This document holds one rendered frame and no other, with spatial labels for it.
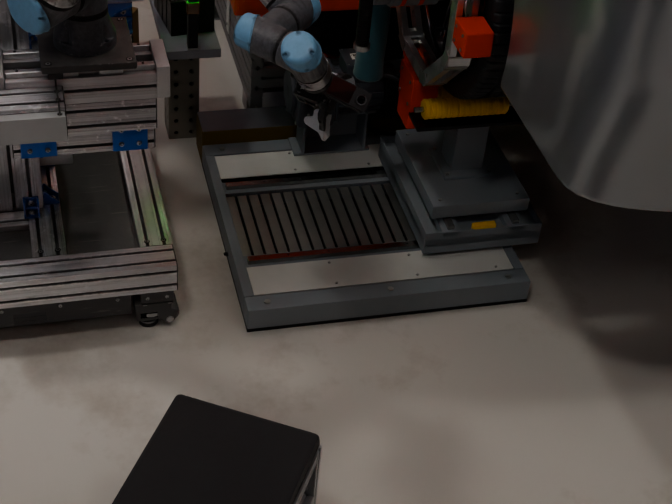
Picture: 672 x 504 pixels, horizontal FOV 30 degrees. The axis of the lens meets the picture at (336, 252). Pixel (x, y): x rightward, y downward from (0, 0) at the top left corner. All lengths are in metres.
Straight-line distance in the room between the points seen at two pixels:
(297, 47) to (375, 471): 1.16
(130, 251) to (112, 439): 0.52
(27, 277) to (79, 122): 0.44
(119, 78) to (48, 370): 0.81
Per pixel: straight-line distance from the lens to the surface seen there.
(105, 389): 3.35
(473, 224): 3.66
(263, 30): 2.57
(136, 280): 3.37
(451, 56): 3.26
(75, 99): 3.14
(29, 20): 2.92
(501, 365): 3.50
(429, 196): 3.67
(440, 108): 3.50
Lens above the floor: 2.40
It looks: 39 degrees down
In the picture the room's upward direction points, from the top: 6 degrees clockwise
